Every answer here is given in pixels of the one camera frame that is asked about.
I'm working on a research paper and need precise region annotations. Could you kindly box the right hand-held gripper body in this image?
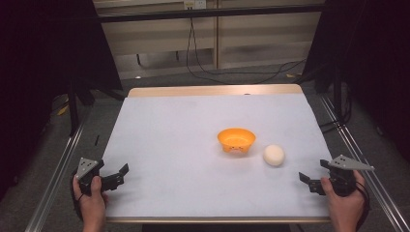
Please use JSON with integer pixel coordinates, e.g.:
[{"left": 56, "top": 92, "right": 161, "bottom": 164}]
[{"left": 319, "top": 154, "right": 376, "bottom": 198}]

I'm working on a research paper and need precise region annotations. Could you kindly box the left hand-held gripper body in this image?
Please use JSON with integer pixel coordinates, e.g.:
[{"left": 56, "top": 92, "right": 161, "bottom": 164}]
[{"left": 74, "top": 157, "right": 106, "bottom": 196}]

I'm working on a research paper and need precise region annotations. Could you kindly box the white round ball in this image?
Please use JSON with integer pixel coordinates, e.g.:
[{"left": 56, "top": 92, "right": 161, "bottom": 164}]
[{"left": 262, "top": 143, "right": 286, "bottom": 168}]

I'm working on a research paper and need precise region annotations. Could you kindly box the orange bowl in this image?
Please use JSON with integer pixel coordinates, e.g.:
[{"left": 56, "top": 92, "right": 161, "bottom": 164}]
[{"left": 217, "top": 128, "right": 257, "bottom": 155}]

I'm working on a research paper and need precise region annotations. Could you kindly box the person's left hand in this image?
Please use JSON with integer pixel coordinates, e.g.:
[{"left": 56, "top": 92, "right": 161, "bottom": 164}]
[{"left": 72, "top": 175, "right": 109, "bottom": 224}]

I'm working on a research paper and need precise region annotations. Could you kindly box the person's right hand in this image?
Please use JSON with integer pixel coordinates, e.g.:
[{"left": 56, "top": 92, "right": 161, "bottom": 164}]
[{"left": 320, "top": 169, "right": 367, "bottom": 224}]

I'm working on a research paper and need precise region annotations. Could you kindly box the white table mat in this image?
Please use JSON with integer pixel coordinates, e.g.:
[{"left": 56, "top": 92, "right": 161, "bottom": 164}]
[{"left": 103, "top": 94, "right": 334, "bottom": 220}]

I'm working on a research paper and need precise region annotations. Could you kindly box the black metal stand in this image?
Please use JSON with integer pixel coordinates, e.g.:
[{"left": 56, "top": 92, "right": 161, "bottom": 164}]
[
  {"left": 66, "top": 76, "right": 82, "bottom": 137},
  {"left": 332, "top": 61, "right": 345, "bottom": 125}
]

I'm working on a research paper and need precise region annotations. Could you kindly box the black curtain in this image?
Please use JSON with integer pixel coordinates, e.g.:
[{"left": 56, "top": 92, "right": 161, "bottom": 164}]
[
  {"left": 301, "top": 0, "right": 410, "bottom": 163},
  {"left": 0, "top": 0, "right": 124, "bottom": 202}
]

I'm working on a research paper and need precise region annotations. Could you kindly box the black horizontal bar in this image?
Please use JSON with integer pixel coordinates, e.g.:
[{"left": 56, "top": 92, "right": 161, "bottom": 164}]
[{"left": 96, "top": 4, "right": 327, "bottom": 24}]

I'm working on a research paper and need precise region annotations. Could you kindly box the metal floor rail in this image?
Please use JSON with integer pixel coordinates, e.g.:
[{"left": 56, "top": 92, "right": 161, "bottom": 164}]
[
  {"left": 318, "top": 94, "right": 410, "bottom": 232},
  {"left": 23, "top": 123, "right": 86, "bottom": 232}
]

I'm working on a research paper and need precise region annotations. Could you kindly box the black hanging cable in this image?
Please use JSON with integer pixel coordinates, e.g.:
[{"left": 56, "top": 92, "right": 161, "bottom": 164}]
[{"left": 185, "top": 16, "right": 308, "bottom": 86}]

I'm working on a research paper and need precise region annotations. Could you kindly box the white wall socket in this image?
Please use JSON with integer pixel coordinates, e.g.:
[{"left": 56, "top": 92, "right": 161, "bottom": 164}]
[{"left": 183, "top": 0, "right": 208, "bottom": 11}]

